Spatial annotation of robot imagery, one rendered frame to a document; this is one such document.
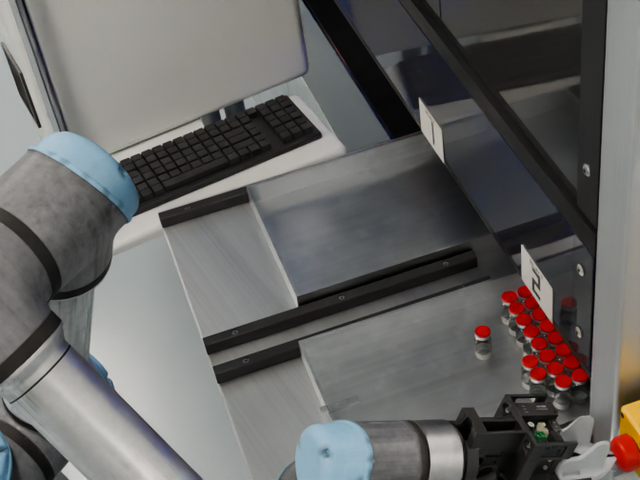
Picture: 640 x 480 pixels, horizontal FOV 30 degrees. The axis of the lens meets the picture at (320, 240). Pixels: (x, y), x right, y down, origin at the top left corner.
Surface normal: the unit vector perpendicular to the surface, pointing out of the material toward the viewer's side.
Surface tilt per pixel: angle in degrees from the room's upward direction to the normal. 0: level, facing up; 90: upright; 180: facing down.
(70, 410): 54
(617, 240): 90
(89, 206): 66
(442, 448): 36
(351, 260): 0
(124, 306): 0
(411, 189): 0
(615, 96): 90
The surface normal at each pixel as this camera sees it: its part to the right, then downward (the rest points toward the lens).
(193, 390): -0.12, -0.73
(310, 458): -0.91, -0.04
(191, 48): 0.46, 0.56
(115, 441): 0.40, -0.11
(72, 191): 0.53, -0.30
